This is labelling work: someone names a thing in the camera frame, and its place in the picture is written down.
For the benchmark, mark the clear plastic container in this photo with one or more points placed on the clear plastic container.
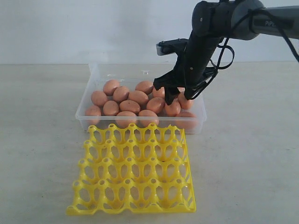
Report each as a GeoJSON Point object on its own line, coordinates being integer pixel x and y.
{"type": "Point", "coordinates": [130, 75]}

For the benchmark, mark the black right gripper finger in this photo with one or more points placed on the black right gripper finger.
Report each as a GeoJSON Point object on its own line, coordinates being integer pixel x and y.
{"type": "Point", "coordinates": [193, 90]}
{"type": "Point", "coordinates": [171, 82]}

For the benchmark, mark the brown egg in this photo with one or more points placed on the brown egg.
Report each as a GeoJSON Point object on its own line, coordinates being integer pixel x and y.
{"type": "Point", "coordinates": [99, 98]}
{"type": "Point", "coordinates": [111, 108]}
{"type": "Point", "coordinates": [185, 103]}
{"type": "Point", "coordinates": [150, 116]}
{"type": "Point", "coordinates": [138, 96]}
{"type": "Point", "coordinates": [93, 111]}
{"type": "Point", "coordinates": [125, 118]}
{"type": "Point", "coordinates": [173, 109]}
{"type": "Point", "coordinates": [156, 105]}
{"type": "Point", "coordinates": [145, 86]}
{"type": "Point", "coordinates": [181, 89]}
{"type": "Point", "coordinates": [120, 94]}
{"type": "Point", "coordinates": [130, 105]}
{"type": "Point", "coordinates": [186, 120]}
{"type": "Point", "coordinates": [110, 86]}
{"type": "Point", "coordinates": [158, 93]}

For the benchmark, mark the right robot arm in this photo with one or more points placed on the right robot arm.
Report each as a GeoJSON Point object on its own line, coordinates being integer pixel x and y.
{"type": "Point", "coordinates": [213, 25]}

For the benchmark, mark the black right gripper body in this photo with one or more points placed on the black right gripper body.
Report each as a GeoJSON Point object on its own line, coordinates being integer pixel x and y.
{"type": "Point", "coordinates": [191, 63]}

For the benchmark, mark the yellow plastic egg tray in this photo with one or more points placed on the yellow plastic egg tray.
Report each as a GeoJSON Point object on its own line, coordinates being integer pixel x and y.
{"type": "Point", "coordinates": [143, 170]}

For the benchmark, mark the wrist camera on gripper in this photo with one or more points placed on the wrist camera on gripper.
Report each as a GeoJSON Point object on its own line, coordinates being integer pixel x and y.
{"type": "Point", "coordinates": [172, 46]}

